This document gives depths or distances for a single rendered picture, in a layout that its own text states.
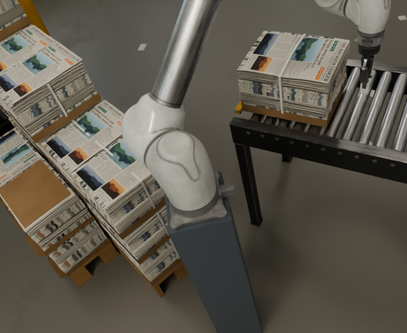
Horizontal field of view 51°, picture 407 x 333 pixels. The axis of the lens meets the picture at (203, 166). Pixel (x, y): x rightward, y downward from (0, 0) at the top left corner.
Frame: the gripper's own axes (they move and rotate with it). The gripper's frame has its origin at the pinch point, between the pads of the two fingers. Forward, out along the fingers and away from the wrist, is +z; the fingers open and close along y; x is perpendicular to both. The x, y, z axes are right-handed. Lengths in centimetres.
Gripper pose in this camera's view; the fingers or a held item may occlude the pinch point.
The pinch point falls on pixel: (365, 86)
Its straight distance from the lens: 179.2
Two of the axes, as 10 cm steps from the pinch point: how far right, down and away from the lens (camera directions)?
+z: 2.0, 6.4, 7.4
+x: 8.7, 2.4, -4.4
